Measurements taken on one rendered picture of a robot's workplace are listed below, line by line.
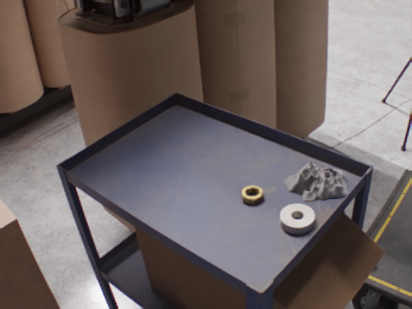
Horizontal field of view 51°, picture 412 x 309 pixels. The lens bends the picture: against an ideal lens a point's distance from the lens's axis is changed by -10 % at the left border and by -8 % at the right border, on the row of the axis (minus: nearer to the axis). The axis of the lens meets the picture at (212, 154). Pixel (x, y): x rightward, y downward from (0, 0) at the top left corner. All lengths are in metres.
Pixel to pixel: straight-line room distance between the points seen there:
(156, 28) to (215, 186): 0.62
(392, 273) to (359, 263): 0.61
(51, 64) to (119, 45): 1.83
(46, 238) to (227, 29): 1.34
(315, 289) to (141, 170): 0.50
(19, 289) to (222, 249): 0.52
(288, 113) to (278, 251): 1.46
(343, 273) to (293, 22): 1.35
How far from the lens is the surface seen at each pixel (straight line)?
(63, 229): 2.40
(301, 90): 2.27
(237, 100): 1.90
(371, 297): 1.76
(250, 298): 0.84
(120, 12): 1.52
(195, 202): 1.03
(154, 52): 1.51
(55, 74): 3.29
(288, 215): 0.96
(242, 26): 1.79
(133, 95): 1.54
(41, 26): 3.18
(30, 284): 1.17
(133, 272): 1.40
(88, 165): 1.21
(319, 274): 0.98
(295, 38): 2.14
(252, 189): 1.04
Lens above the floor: 1.55
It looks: 35 degrees down
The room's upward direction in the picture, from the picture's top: 5 degrees counter-clockwise
